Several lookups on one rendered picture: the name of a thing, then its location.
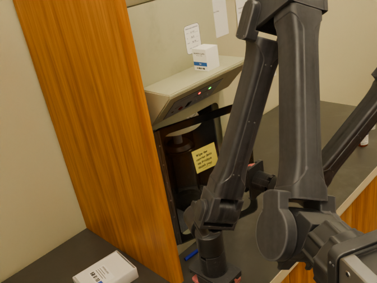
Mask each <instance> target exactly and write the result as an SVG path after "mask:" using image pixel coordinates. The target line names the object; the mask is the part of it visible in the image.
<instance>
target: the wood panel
mask: <svg viewBox="0 0 377 283"><path fill-rule="evenodd" d="M13 3H14V6H15V9H16V12H17V15H18V18H19V21H20V25H21V28H22V31H23V34H24V37H25V40H26V43H27V47H28V49H29V52H30V55H31V59H32V61H33V64H34V67H35V71H36V74H37V77H38V80H39V83H40V86H41V89H42V92H43V95H44V99H45V102H46V104H47V107H48V111H49V114H50V117H51V120H52V123H53V126H54V129H55V132H56V135H57V138H58V142H59V145H60V147H61V151H62V154H63V157H64V159H65V163H66V166H67V169H68V173H69V175H70V178H71V181H72V184H73V188H74V191H75V194H76V197H77V200H78V203H79V206H80V209H81V213H82V216H83V218H84V221H85V225H86V228H87V229H89V230H90V231H92V232H93V233H95V234H97V235H98V236H100V237H101V238H103V239H104V240H106V241H107V242H109V243H111V244H112V245H114V246H115V247H116V248H118V249H119V250H121V251H123V252H124V253H126V254H127V255H129V256H130V257H132V258H133V259H135V260H137V261H138V262H140V263H141V264H143V265H144V266H146V267H147V268H149V269H150V270H152V271H153V272H155V273H156V274H158V275H159V276H161V277H162V278H164V279H166V280H167V281H169V282H170V283H182V282H183V281H184V279H183V274H182V269H181V264H180V259H179V255H178V250H177V245H176V240H175V237H174V231H173V226H172V221H171V215H170V212H169V207H168V202H167V197H166V193H165V188H164V183H163V178H162V173H161V169H160V164H159V159H158V154H157V149H156V145H155V140H154V135H153V129H152V126H151V121H150V116H149V111H148V105H147V102H146V97H145V92H144V87H143V83H142V78H141V73H140V68H139V63H138V59H137V54H136V49H135V43H134V39H133V35H132V30H131V25H130V19H129V16H128V11H127V6H126V1H125V0H13Z"/></svg>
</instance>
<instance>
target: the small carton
mask: <svg viewBox="0 0 377 283"><path fill-rule="evenodd" d="M192 56H193V60H194V68H195V70H200V71H210V70H212V69H214V68H216V67H219V66H220V65H219V56H218V47H217V45H216V44H202V45H200V46H197V47H195V48H192Z"/></svg>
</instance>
